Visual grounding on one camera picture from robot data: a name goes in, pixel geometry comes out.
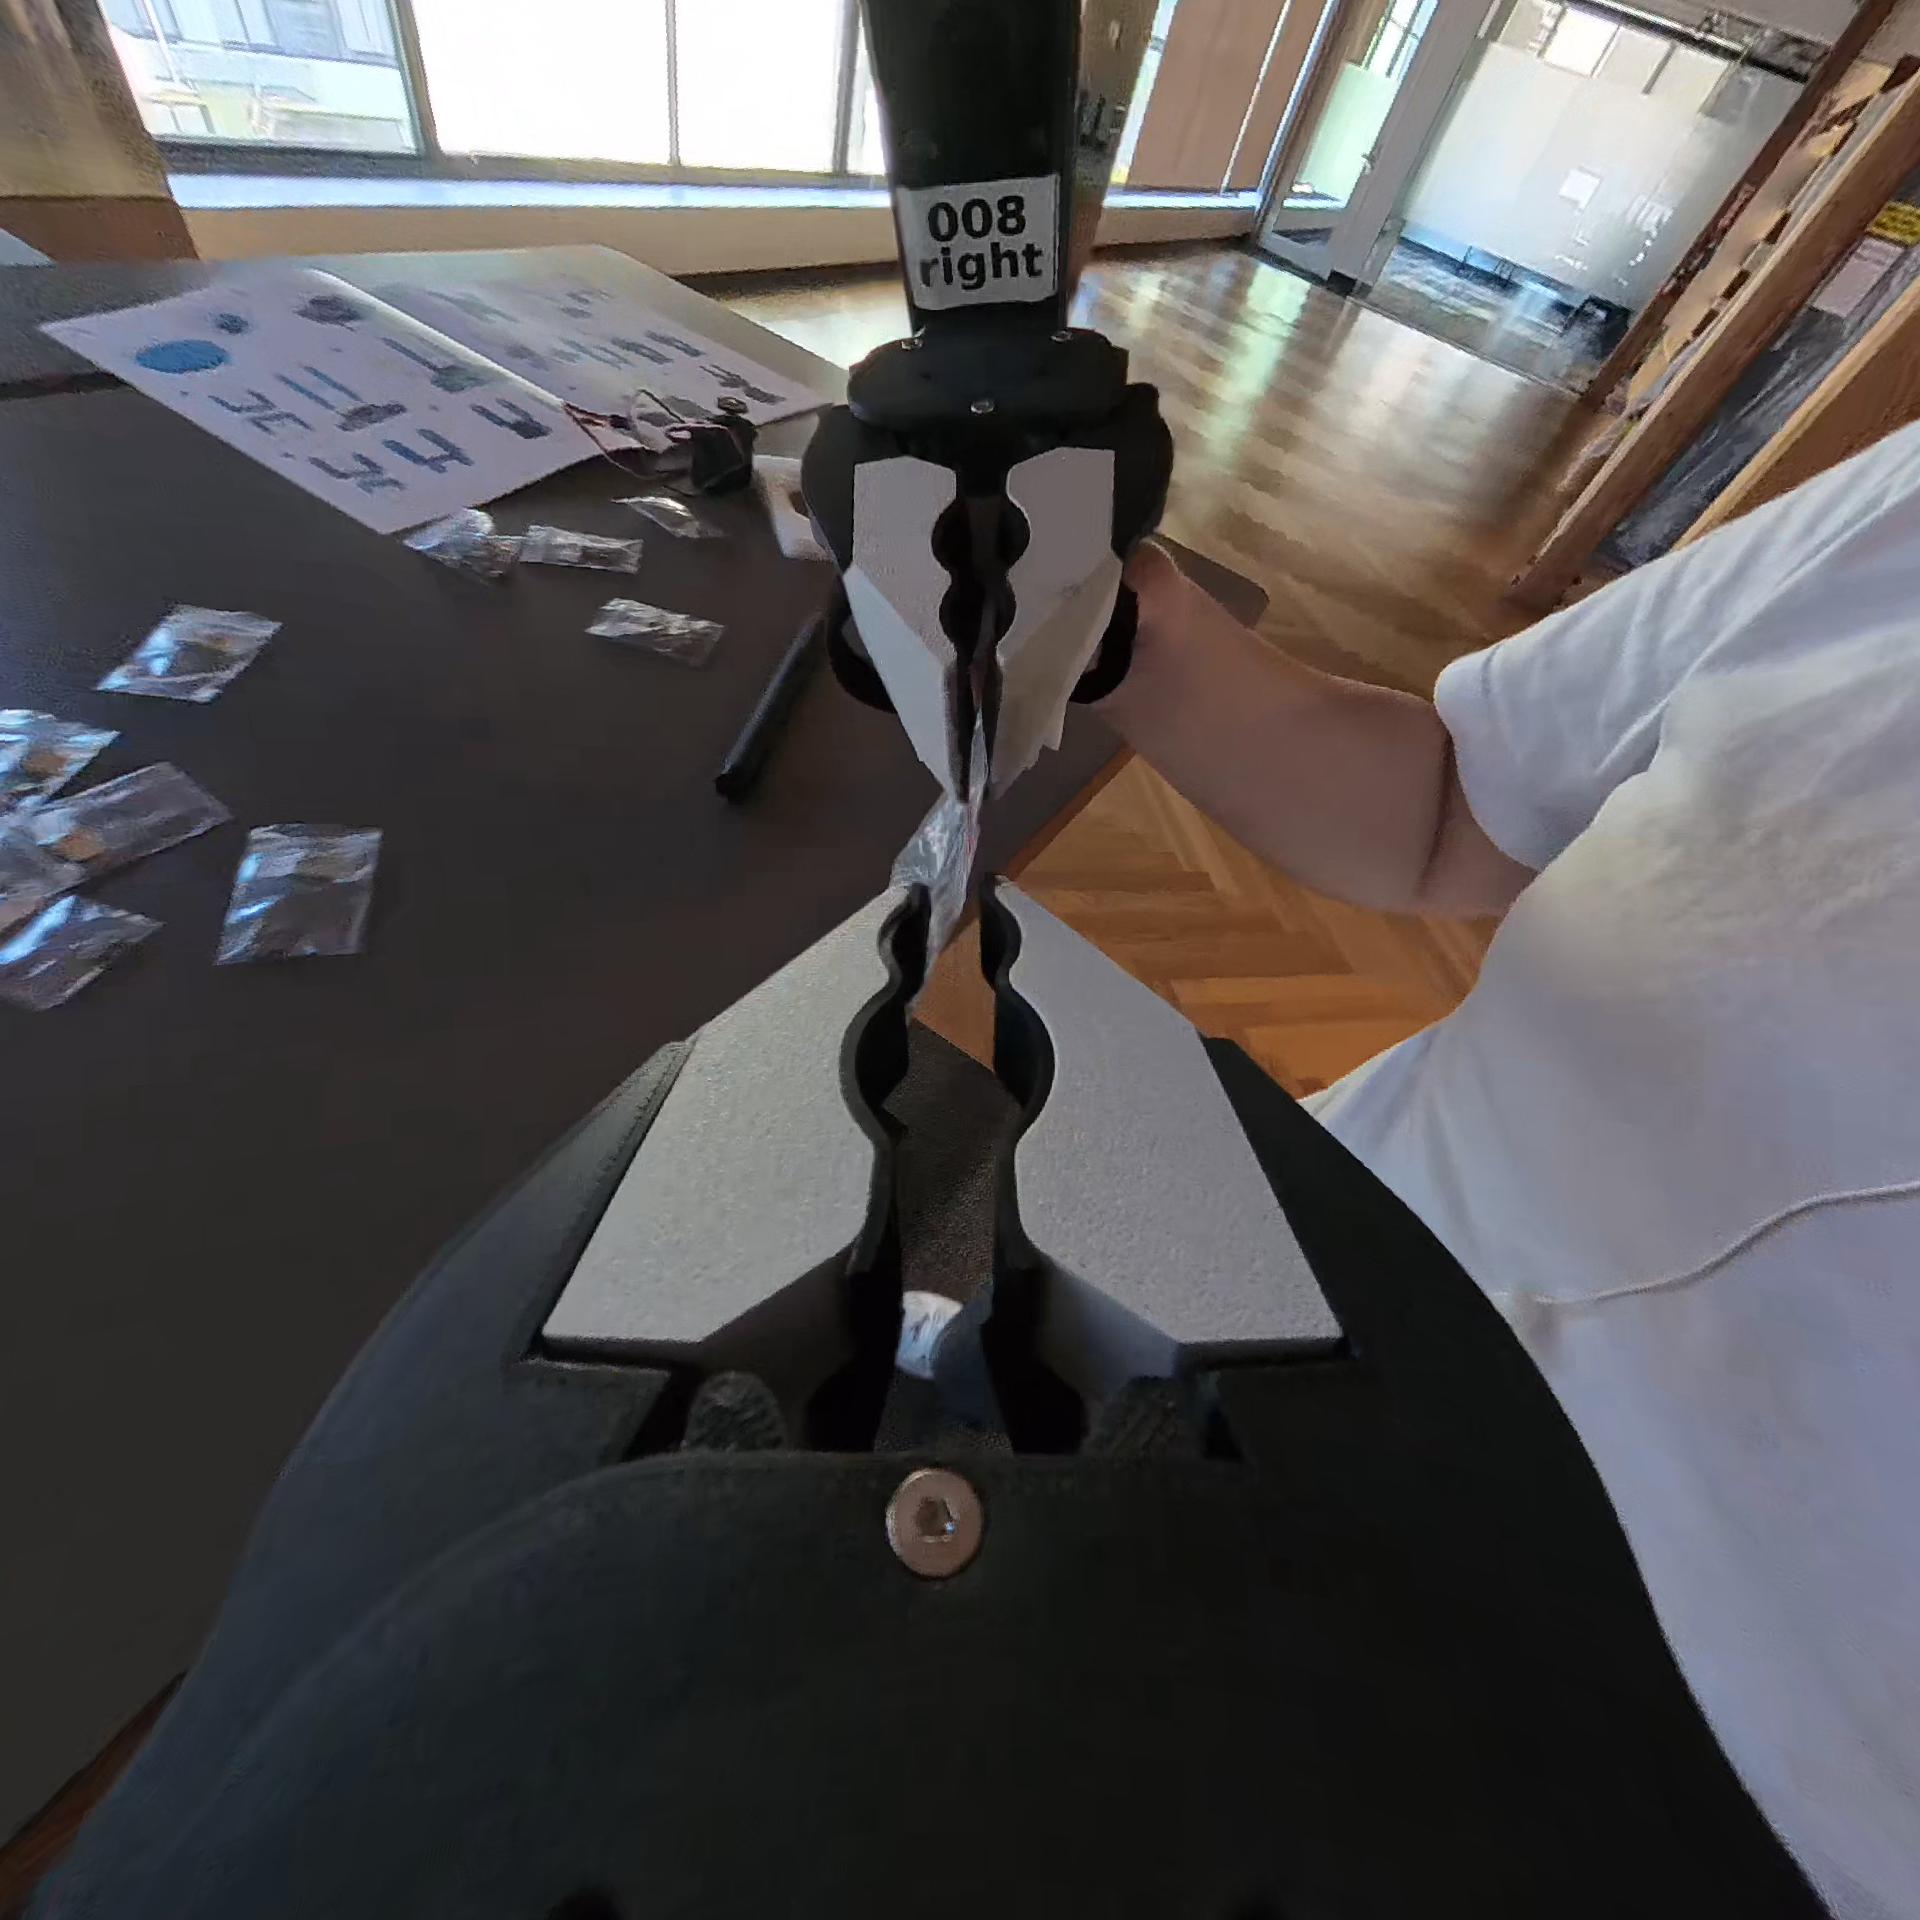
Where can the white blue instruction booklet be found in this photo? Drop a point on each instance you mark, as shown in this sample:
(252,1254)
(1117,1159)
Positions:
(389,390)

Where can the white foam block round hole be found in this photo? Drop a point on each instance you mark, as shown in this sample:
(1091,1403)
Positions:
(786,511)

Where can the clear zip bag red strip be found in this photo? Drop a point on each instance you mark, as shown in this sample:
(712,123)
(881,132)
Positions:
(944,855)

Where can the black marker pen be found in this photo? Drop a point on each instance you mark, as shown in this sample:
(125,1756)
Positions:
(773,704)

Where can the scattered small clear parts bags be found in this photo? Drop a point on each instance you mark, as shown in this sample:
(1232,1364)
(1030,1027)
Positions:
(299,892)

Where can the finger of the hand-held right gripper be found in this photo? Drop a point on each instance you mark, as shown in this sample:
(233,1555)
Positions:
(891,556)
(1073,541)

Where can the wooden storage rack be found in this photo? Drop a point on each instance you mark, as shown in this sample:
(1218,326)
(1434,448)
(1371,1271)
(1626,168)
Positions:
(1770,329)

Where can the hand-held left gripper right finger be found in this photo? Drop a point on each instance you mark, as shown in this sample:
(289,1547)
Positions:
(1170,1201)

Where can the person's right forearm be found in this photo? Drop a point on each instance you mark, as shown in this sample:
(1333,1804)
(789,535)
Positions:
(1349,797)

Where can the glass partition door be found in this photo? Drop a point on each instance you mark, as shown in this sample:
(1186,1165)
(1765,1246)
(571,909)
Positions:
(1574,182)

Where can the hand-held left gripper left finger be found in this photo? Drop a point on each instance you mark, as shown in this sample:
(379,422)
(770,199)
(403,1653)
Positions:
(733,1201)

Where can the person's white t-shirt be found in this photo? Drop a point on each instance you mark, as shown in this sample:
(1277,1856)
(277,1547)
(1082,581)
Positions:
(1723,975)

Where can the person's right hand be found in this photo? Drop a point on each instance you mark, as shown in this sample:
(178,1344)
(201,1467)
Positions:
(1201,646)

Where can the dark grey desk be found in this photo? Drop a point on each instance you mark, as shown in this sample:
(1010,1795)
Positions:
(451,1141)

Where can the large glass window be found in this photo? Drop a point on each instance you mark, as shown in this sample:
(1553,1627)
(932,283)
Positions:
(523,77)

